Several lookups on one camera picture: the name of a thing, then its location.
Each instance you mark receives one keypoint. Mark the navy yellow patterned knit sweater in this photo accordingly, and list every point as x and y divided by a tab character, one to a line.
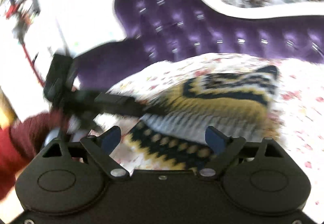
207	102

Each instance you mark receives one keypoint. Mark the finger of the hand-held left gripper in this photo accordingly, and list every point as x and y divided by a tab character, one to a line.
126	111
114	99

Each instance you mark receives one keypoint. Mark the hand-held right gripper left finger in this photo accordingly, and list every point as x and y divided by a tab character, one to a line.
112	138

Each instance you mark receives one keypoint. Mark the floral bed sheet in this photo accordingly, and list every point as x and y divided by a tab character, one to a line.
298	102

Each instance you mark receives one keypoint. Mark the person's left forearm red sleeve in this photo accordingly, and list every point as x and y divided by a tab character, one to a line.
22	143

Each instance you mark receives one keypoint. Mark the blurred colourful clutter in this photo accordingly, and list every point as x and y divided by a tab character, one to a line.
20	1

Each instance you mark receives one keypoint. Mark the purple tufted headboard white frame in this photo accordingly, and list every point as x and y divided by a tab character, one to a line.
189	24

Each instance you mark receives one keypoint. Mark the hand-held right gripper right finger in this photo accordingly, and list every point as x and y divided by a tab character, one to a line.
214	141

